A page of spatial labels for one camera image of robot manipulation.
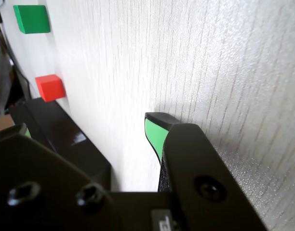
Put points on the black box tray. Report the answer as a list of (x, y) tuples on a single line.
[(41, 125)]

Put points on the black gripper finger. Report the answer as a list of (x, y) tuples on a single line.
[(198, 156), (29, 168)]

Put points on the red wooden cube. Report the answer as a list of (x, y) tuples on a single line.
[(49, 87)]

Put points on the green wooden cube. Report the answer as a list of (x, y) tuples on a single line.
[(31, 18)]

